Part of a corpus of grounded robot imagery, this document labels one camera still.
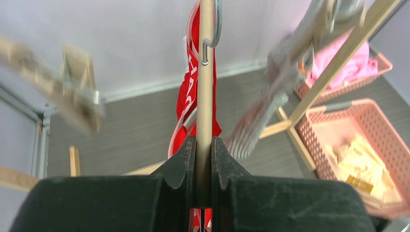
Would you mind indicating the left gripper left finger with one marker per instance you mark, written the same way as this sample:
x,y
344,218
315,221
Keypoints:
x,y
159,202

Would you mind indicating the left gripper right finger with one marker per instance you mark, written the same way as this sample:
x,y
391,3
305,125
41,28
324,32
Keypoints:
x,y
242,202

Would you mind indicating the red underwear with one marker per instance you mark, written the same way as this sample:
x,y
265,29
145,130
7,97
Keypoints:
x,y
187,102

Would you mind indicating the cream underwear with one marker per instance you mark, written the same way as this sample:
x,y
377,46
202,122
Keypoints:
x,y
358,164

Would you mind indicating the beige clip hanger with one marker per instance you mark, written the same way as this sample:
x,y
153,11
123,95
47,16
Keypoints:
x,y
324,21
210,32
72,90

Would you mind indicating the grey striped underwear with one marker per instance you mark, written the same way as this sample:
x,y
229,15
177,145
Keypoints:
x,y
266,112

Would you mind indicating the far pink basket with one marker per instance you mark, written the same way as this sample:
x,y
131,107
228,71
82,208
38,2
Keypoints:
x,y
362,69

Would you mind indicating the wooden clothes rack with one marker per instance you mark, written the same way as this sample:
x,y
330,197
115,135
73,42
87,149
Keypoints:
x,y
355,37

